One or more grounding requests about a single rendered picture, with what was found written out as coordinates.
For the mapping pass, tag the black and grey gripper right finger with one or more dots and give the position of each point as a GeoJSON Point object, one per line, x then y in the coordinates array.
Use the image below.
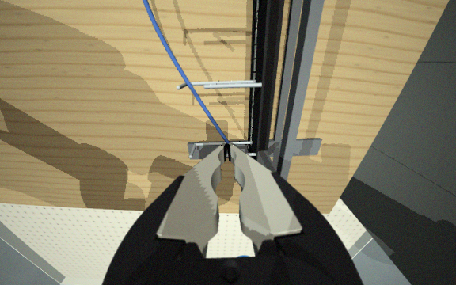
{"type": "Point", "coordinates": [270, 208]}

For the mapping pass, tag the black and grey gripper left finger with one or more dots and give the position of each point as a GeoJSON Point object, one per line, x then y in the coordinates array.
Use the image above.
{"type": "Point", "coordinates": [187, 211]}

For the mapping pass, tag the blue network cable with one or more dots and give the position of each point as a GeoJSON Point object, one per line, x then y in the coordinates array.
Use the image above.
{"type": "Point", "coordinates": [166, 46]}

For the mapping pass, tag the black free-standing rack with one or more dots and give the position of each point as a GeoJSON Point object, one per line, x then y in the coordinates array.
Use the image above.
{"type": "Point", "coordinates": [268, 19]}

